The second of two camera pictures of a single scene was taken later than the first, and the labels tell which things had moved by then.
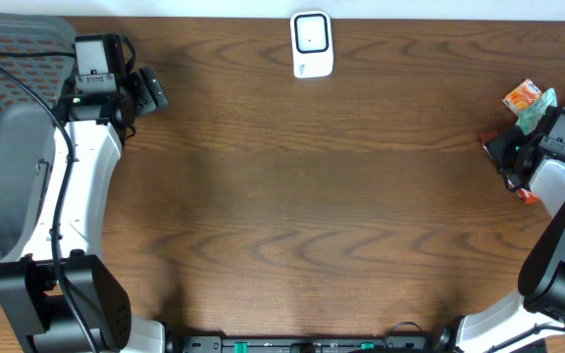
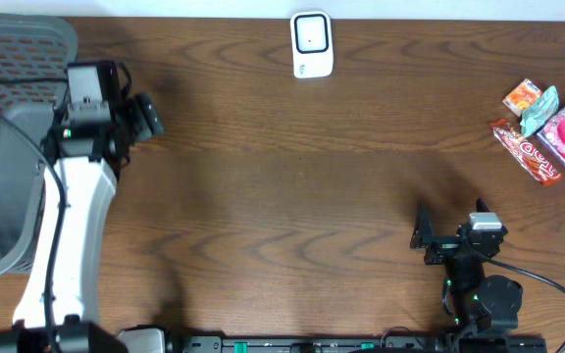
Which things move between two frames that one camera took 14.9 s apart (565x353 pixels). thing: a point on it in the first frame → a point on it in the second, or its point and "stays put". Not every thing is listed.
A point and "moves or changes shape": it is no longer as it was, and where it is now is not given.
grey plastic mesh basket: [19, 65] stays put
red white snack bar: [529, 198] moves or changes shape
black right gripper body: [507, 152] → [443, 247]
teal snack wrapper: [529, 118] stays put
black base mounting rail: [308, 343] stays put
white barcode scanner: [311, 35] stays put
